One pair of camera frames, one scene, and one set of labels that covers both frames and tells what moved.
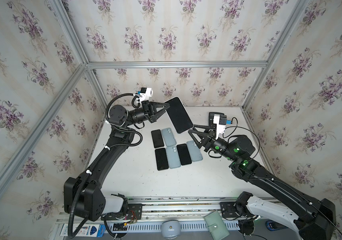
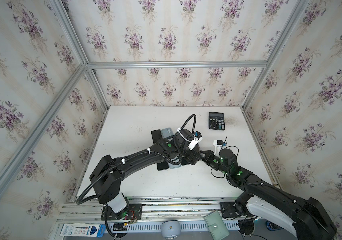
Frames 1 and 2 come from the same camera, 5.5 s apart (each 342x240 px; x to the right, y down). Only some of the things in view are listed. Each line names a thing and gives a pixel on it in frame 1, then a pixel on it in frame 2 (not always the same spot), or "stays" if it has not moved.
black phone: (157, 138) stays
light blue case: (168, 137) stays
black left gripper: (149, 111) to (162, 145)
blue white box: (95, 230) stays
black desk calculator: (211, 114) stays
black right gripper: (206, 141) to (208, 157)
